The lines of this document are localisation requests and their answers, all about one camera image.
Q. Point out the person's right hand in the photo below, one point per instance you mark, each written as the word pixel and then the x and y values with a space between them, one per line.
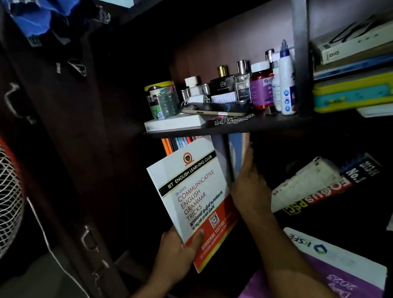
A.
pixel 250 190

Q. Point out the person's left hand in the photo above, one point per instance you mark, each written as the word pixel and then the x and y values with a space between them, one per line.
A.
pixel 174 257

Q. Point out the person's right fingers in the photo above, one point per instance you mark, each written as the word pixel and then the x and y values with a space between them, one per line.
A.
pixel 247 163

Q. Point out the person's left thumb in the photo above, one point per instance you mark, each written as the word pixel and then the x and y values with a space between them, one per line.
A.
pixel 196 239

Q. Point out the blue spined book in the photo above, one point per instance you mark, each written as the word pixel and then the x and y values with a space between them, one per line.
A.
pixel 238 152

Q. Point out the white and orange grammar book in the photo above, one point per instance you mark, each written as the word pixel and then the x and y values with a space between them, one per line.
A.
pixel 191 196

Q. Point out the person's left forearm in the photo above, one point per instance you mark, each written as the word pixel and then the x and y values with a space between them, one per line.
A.
pixel 144 295

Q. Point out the black smartphone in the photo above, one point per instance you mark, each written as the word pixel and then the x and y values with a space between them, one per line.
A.
pixel 215 108

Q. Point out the row of upright books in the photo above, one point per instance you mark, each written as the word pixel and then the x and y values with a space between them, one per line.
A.
pixel 179 143

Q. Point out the purple label supplement jar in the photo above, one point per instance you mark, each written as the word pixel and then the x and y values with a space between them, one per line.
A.
pixel 262 87

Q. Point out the thick white red black book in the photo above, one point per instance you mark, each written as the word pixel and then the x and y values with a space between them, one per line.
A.
pixel 323 184

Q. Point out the white bottle grey cap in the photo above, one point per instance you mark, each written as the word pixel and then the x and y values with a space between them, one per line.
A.
pixel 277 87

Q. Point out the flat white box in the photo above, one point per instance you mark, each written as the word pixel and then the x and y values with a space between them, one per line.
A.
pixel 174 122

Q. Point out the black perfume bottle gold cap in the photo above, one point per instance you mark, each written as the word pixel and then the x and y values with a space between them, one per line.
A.
pixel 223 83

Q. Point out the clear perfume bottle silver cap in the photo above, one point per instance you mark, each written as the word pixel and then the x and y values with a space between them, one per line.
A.
pixel 243 80

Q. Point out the white bottle blue nozzle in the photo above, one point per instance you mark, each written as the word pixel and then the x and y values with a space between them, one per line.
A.
pixel 287 83

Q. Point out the small white cube bottle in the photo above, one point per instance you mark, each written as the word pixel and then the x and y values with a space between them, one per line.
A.
pixel 193 86

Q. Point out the dark wooden shelf unit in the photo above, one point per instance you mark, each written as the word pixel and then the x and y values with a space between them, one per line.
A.
pixel 226 69

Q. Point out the patterned green round tin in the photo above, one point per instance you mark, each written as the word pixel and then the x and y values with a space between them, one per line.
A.
pixel 162 100

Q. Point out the purple and white diary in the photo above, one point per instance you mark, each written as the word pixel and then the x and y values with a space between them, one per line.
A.
pixel 315 284

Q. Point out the yellow and teal case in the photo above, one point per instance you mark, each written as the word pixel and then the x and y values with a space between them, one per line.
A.
pixel 369 90

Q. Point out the white paper sheets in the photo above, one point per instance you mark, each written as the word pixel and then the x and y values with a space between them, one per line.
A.
pixel 392 109

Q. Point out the dark blue flat book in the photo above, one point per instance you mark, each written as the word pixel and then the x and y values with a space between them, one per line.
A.
pixel 368 64

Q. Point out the dark wooden cupboard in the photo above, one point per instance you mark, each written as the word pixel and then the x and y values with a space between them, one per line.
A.
pixel 65 121

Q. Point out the white box black print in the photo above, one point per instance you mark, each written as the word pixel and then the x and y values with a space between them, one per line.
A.
pixel 368 34

